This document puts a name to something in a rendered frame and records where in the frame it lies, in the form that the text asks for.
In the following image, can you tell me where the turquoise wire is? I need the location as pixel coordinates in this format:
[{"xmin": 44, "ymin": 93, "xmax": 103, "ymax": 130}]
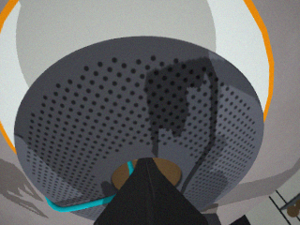
[{"xmin": 45, "ymin": 161, "xmax": 134, "ymax": 212}]

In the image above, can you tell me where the white circular mat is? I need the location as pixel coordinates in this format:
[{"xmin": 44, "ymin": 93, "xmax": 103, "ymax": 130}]
[{"xmin": 0, "ymin": 0, "xmax": 270, "ymax": 147}]

